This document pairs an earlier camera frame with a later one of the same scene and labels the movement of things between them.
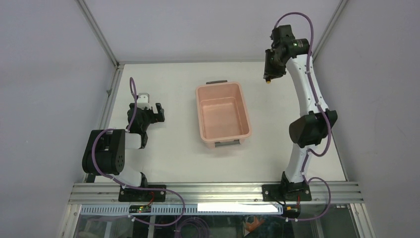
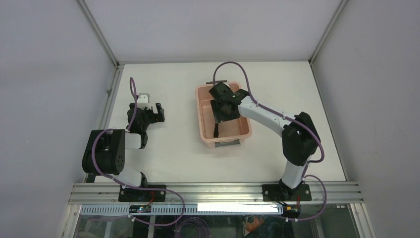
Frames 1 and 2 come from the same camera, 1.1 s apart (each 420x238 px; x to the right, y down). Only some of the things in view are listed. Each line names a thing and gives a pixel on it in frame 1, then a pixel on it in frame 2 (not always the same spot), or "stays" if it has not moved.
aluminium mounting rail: (108, 193) stays
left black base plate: (138, 195) stays
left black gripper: (155, 117) stays
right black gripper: (269, 71) → (218, 116)
